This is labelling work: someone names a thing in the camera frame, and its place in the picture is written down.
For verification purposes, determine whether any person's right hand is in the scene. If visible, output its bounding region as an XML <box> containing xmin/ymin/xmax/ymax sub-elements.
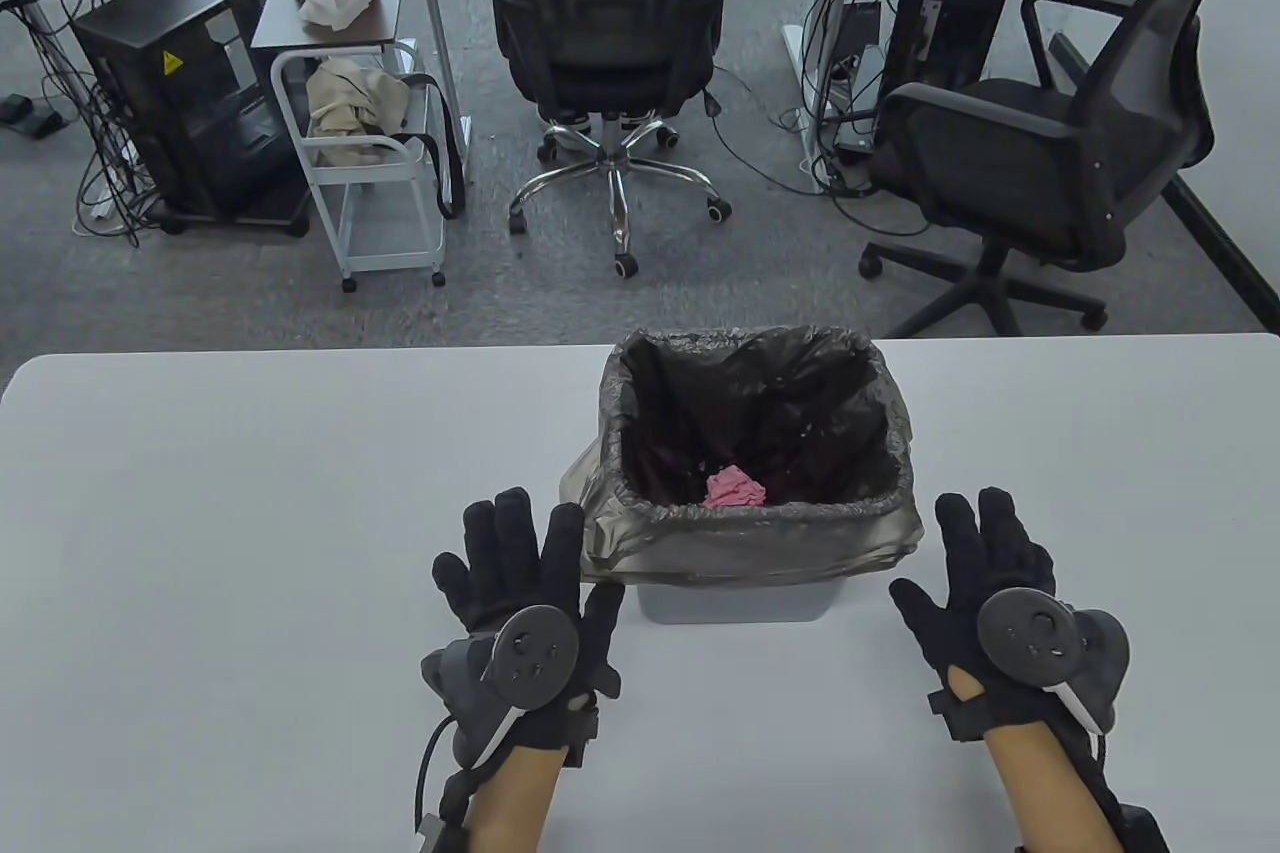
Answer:
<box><xmin>888</xmin><ymin>488</ymin><xmax>1063</xmax><ymax>742</ymax></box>

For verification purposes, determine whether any person's left hand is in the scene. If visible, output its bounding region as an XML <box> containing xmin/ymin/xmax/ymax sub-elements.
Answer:
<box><xmin>432</xmin><ymin>488</ymin><xmax>626</xmax><ymax>756</ymax></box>

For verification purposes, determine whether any grey plastic trash bin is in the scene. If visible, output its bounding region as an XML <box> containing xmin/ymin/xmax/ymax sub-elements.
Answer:
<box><xmin>635</xmin><ymin>578</ymin><xmax>839</xmax><ymax>626</ymax></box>

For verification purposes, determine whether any black plastic garbage bag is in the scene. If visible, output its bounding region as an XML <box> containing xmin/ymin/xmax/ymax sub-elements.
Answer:
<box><xmin>560</xmin><ymin>325</ymin><xmax>926</xmax><ymax>589</ymax></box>

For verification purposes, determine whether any person's left forearm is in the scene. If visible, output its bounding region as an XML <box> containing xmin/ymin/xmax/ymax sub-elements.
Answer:
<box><xmin>462</xmin><ymin>743</ymin><xmax>573</xmax><ymax>853</ymax></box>

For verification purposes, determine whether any black left forearm sensor box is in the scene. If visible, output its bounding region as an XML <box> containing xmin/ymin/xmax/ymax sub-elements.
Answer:
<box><xmin>415</xmin><ymin>813</ymin><xmax>471</xmax><ymax>853</ymax></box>

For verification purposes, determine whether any black right forearm sensor box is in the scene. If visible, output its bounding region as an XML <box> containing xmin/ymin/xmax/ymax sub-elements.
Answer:
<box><xmin>1105</xmin><ymin>798</ymin><xmax>1171</xmax><ymax>853</ymax></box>

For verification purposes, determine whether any beige cloth bag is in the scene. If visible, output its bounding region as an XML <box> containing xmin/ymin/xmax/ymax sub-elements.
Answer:
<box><xmin>305</xmin><ymin>58</ymin><xmax>413</xmax><ymax>169</ymax></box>

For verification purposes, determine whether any grey white right hand controller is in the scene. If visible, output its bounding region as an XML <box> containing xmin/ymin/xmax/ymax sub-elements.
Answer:
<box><xmin>977</xmin><ymin>588</ymin><xmax>1131</xmax><ymax>739</ymax></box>

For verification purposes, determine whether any crumpled pink paper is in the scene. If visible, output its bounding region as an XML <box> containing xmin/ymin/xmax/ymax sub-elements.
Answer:
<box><xmin>703</xmin><ymin>465</ymin><xmax>769</xmax><ymax>509</ymax></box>

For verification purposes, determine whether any white rolling cart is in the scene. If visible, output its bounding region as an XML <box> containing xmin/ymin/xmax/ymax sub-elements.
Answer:
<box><xmin>250</xmin><ymin>0</ymin><xmax>451</xmax><ymax>294</ymax></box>

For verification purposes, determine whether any black mesh office chair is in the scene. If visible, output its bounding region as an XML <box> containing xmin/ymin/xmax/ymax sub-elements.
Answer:
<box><xmin>858</xmin><ymin>0</ymin><xmax>1280</xmax><ymax>339</ymax></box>

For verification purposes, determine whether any white metal pole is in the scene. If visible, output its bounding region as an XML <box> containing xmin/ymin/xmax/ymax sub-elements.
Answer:
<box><xmin>404</xmin><ymin>0</ymin><xmax>473</xmax><ymax>184</ymax></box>

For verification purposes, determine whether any black chair with chrome base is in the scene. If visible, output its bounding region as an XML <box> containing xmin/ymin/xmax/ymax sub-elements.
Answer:
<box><xmin>482</xmin><ymin>0</ymin><xmax>734</xmax><ymax>280</ymax></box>

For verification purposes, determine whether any black computer tower yellow sticker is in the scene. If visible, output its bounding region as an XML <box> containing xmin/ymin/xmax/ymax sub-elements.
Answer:
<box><xmin>72</xmin><ymin>0</ymin><xmax>311</xmax><ymax>239</ymax></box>

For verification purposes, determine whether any black foot pedal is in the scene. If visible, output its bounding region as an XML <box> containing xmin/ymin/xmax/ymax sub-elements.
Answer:
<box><xmin>0</xmin><ymin>93</ymin><xmax>71</xmax><ymax>140</ymax></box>

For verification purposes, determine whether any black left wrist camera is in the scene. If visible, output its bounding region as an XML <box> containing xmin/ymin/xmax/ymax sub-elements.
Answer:
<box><xmin>563</xmin><ymin>690</ymin><xmax>601</xmax><ymax>766</ymax></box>

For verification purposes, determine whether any black left glove cable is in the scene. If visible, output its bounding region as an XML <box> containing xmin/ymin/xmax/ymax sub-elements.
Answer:
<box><xmin>415</xmin><ymin>718</ymin><xmax>457</xmax><ymax>829</ymax></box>

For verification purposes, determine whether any black glove cable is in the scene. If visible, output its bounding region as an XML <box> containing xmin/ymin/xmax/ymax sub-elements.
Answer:
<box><xmin>415</xmin><ymin>718</ymin><xmax>457</xmax><ymax>829</ymax></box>
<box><xmin>1085</xmin><ymin>733</ymin><xmax>1117</xmax><ymax>809</ymax></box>

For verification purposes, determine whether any black right glove cable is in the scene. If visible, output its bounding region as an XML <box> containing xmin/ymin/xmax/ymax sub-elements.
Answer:
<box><xmin>1085</xmin><ymin>733</ymin><xmax>1117</xmax><ymax>809</ymax></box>

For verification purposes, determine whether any black cable tangle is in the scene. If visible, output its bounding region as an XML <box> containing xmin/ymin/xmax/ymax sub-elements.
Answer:
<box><xmin>20</xmin><ymin>0</ymin><xmax>166</xmax><ymax>246</ymax></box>
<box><xmin>712</xmin><ymin>0</ymin><xmax>936</xmax><ymax>239</ymax></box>

